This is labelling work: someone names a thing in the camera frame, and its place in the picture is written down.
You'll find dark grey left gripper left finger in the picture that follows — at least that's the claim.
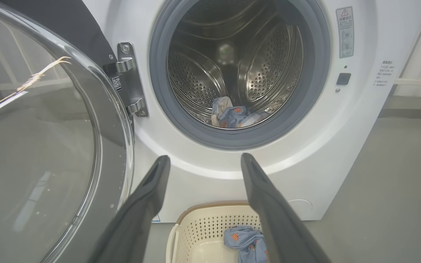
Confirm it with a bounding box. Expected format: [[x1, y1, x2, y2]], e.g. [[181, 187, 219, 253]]
[[88, 155, 171, 263]]

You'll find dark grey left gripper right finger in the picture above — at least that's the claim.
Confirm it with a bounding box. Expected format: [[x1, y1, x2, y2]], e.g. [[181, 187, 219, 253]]
[[240, 153, 331, 263]]

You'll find blue bear print garment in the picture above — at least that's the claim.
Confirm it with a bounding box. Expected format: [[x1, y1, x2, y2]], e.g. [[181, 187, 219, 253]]
[[218, 104, 269, 128], [224, 226, 269, 263]]

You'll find dark round glass washer door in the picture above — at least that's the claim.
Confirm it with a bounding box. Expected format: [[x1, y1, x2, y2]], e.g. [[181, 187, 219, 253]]
[[0, 0, 135, 263]]

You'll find white washing machine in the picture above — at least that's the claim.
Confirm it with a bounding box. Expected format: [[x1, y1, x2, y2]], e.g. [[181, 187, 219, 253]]
[[81, 0, 421, 223]]

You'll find cream perforated laundry basket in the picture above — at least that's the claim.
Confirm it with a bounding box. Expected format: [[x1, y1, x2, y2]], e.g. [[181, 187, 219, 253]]
[[166, 202, 268, 263]]

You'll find grey rubber door gasket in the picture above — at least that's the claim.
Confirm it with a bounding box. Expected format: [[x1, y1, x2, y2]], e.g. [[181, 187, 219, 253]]
[[149, 0, 331, 150]]

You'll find silver door hinge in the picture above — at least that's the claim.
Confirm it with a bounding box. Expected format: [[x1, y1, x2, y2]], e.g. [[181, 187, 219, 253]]
[[103, 42, 149, 118]]

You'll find round white filter cover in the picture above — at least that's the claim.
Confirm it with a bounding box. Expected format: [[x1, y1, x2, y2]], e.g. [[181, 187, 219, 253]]
[[287, 199, 312, 211]]

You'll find perforated steel washer drum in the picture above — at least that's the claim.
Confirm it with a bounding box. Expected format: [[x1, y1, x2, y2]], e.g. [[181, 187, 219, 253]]
[[167, 0, 304, 130]]

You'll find printed text label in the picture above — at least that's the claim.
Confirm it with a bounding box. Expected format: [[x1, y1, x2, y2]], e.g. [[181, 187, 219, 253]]
[[373, 60, 395, 87]]

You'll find grey warning sticker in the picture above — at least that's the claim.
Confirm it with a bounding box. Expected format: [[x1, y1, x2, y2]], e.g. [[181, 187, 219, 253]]
[[336, 6, 354, 58]]

